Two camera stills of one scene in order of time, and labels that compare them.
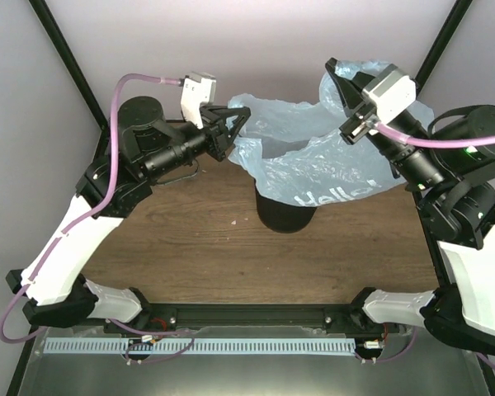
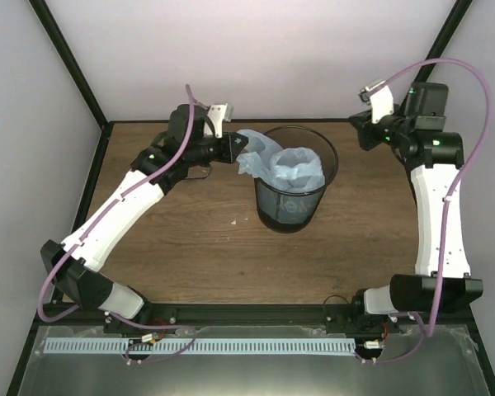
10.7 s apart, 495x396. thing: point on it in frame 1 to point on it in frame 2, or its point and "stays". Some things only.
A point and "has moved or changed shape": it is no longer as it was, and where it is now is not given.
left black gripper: (211, 114) to (230, 152)
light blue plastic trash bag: (295, 153) has moved or changed shape
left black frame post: (102, 152) stays
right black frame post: (452, 23) stays
